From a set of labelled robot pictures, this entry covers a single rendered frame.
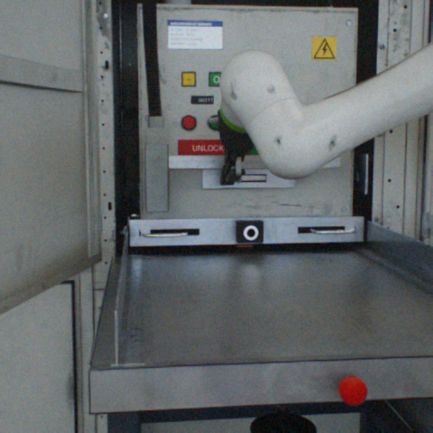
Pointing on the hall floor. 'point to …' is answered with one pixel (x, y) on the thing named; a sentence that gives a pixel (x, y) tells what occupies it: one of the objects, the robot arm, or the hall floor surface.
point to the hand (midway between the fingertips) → (228, 175)
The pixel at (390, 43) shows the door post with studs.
